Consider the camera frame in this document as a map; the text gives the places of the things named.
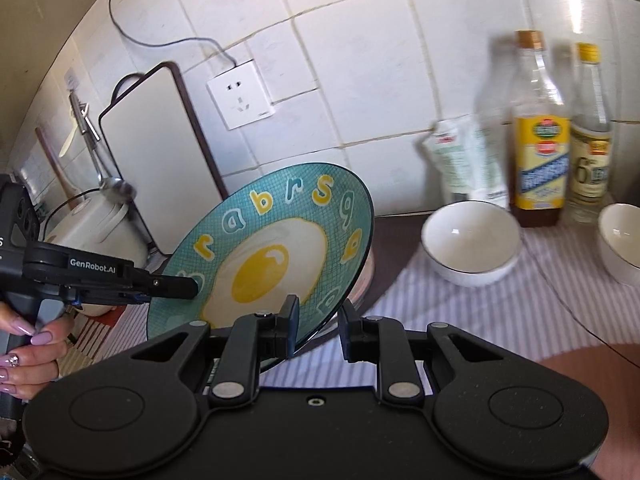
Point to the wooden spatula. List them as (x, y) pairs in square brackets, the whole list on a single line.
[(55, 165)]

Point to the white peeler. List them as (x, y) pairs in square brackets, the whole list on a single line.
[(70, 137)]

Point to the steel ladle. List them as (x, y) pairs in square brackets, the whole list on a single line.
[(120, 189)]

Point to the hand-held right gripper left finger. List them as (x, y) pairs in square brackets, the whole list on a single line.
[(294, 320)]

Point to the white ribbed bowl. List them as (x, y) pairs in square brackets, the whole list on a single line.
[(470, 245), (622, 245)]

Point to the white cutting board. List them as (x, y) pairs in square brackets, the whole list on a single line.
[(160, 160)]

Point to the clear vinegar bottle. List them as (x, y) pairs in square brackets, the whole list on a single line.
[(590, 170)]

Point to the dark sauce bottle yellow label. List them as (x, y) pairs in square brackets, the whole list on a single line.
[(540, 180)]

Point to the white rice cooker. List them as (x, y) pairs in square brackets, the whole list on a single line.
[(100, 230)]

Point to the white wall socket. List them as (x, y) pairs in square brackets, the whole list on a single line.
[(240, 95)]

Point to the pink rabbit print plate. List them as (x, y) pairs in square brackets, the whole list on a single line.
[(368, 272)]

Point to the teal fried egg plate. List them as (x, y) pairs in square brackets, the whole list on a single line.
[(280, 240)]

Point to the white seasoning packet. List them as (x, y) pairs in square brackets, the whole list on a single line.
[(465, 160)]

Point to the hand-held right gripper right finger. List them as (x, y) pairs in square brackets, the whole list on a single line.
[(346, 332)]

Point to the red striped cloth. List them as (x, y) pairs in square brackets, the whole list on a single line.
[(100, 340)]

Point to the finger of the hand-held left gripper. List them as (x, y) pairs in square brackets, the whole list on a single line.
[(170, 287)]

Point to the striped brown pink table mat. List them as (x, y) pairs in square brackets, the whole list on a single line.
[(450, 320)]

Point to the person's left hand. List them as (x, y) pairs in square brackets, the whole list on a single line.
[(35, 365)]

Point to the clear adhesive wall hook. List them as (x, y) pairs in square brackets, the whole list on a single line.
[(71, 81)]

